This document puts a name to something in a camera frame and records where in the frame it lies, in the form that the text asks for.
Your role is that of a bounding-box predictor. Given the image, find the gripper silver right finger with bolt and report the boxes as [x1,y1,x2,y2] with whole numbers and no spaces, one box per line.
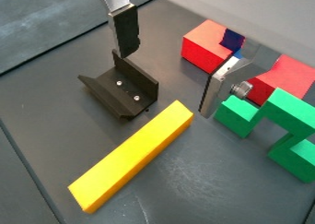
[198,45,280,118]

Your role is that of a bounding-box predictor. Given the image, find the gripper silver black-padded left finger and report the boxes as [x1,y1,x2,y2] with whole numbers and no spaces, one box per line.
[102,0,140,58]

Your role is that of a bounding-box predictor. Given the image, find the long yellow block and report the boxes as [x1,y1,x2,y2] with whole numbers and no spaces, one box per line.
[68,100,193,214]

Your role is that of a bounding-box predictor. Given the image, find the red board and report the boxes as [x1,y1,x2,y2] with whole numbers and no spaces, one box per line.
[181,20,315,105]

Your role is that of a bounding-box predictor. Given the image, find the green stepped block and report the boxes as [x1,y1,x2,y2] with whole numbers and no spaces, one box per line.
[213,88,315,183]

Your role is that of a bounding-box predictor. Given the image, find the blue frame block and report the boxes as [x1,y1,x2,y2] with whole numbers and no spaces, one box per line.
[220,29,244,59]

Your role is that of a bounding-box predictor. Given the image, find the black angled bracket holder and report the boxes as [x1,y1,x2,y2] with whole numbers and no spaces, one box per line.
[77,50,158,120]

